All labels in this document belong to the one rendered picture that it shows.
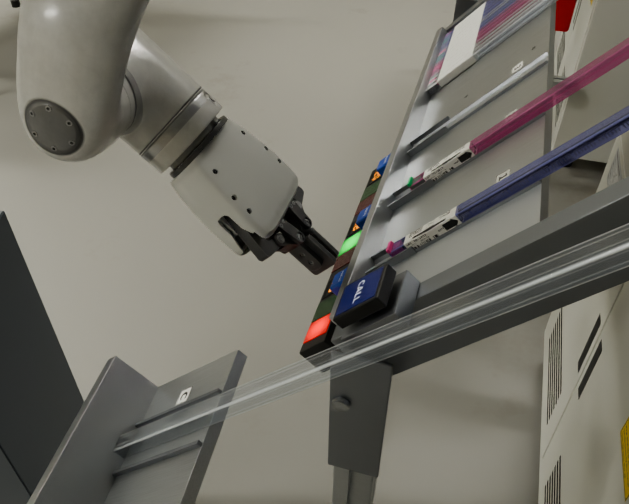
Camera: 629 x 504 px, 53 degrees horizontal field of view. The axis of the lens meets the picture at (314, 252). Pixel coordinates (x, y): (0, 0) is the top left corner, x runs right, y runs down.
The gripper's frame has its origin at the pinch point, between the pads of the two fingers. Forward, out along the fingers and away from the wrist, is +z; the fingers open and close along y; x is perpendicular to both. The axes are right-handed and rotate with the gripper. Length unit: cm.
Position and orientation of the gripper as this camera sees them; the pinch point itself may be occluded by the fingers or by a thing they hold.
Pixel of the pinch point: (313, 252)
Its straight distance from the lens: 63.1
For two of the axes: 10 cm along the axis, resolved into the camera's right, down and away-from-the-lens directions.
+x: 6.5, -4.2, -6.4
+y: -2.9, 6.4, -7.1
